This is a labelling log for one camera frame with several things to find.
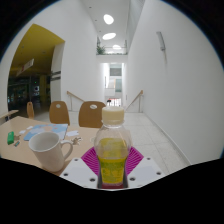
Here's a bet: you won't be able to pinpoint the white hanging sign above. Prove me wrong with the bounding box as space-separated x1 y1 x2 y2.
15 58 35 77

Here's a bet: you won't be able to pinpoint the dark vending machine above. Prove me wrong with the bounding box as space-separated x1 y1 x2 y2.
31 77 41 101

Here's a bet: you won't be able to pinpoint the white ceramic mug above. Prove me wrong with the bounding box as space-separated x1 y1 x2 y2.
28 131 74 173

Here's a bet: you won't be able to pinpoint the wooden stair handrail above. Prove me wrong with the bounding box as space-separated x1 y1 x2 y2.
124 89 144 113
66 90 85 111

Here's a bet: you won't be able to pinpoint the round ceiling lights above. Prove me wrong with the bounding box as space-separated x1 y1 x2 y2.
102 13 123 51

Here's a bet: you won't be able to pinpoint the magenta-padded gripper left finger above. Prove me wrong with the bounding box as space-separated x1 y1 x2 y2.
59 146 101 189

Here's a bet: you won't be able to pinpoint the pale blue printed sheet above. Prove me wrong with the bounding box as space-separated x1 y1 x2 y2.
23 123 69 142

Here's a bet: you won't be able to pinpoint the wooden side table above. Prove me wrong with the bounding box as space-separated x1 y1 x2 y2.
0 109 20 123

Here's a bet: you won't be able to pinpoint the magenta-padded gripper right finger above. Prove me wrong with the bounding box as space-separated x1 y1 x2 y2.
124 146 164 189

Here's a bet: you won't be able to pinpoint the wooden chair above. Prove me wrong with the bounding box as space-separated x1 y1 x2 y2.
26 101 35 120
78 100 107 129
48 100 71 126

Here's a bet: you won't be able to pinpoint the yellow drink bottle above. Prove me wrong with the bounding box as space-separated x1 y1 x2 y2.
93 106 132 188

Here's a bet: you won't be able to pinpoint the green potted plant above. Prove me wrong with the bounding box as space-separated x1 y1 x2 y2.
96 44 106 55

